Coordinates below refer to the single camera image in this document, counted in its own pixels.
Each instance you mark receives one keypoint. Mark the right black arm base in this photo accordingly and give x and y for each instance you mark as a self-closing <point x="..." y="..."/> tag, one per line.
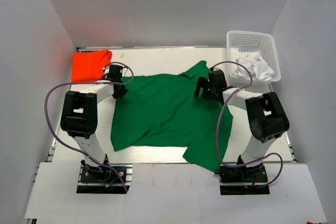
<point x="243" y="181"/>

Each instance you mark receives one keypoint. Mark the white perforated plastic basket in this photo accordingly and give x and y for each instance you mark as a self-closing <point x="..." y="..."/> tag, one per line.
<point x="250" y="43"/>

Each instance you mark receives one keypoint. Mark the crumpled white t shirt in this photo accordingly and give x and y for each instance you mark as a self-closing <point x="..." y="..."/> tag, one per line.
<point x="255" y="65"/>

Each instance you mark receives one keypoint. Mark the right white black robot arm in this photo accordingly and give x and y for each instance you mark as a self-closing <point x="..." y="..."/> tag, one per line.
<point x="266" y="118"/>

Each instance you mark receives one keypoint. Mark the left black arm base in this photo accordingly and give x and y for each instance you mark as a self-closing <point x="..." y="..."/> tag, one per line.
<point x="104" y="181"/>

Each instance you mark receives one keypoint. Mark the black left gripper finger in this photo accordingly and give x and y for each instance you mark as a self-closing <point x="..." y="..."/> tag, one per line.
<point x="123" y="89"/>
<point x="117" y="91"/>

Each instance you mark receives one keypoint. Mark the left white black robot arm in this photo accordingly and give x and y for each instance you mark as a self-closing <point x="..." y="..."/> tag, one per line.
<point x="79" y="119"/>

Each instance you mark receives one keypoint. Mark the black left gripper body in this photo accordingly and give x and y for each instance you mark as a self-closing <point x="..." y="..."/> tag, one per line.
<point x="120" y="80"/>

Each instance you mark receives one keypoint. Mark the folded orange t shirt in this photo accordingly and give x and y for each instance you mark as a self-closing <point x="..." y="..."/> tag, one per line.
<point x="88" y="66"/>

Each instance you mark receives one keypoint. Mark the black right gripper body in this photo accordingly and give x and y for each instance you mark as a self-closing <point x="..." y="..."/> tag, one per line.
<point x="208" y="93"/>

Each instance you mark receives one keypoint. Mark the green polo shirt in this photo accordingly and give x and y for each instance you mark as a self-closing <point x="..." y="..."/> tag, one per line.
<point x="161" y="111"/>

